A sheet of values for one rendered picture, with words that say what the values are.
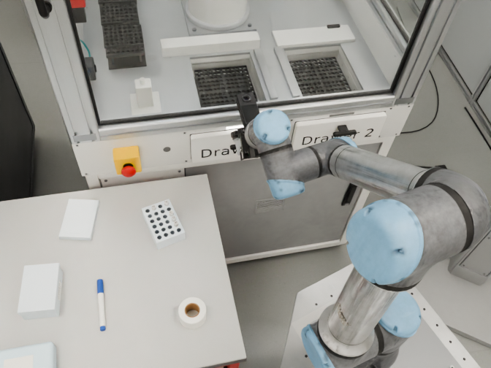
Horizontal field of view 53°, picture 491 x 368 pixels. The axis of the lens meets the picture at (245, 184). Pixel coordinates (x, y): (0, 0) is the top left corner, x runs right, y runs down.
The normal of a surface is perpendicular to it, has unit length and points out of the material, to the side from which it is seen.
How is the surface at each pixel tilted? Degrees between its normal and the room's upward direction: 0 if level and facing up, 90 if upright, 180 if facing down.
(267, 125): 35
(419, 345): 3
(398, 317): 10
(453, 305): 3
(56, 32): 90
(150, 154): 90
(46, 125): 0
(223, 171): 90
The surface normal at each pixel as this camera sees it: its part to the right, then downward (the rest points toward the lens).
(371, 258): -0.87, 0.20
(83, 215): 0.07, -0.59
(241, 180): 0.22, 0.79
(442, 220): 0.26, -0.31
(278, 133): 0.18, -0.03
